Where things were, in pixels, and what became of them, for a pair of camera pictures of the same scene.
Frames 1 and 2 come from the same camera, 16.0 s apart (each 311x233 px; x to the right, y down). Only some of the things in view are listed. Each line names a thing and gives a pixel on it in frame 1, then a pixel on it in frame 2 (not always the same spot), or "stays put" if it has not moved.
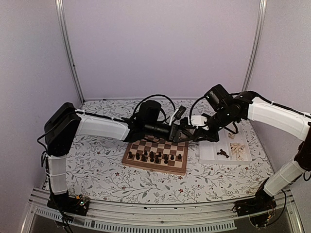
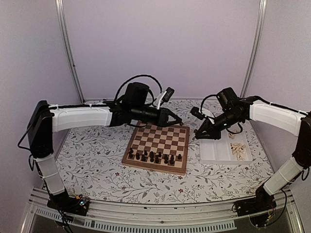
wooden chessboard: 151,152 stays put
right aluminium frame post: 257,40 stays put
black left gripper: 175,135 -> 163,116
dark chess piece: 166,160 stays put
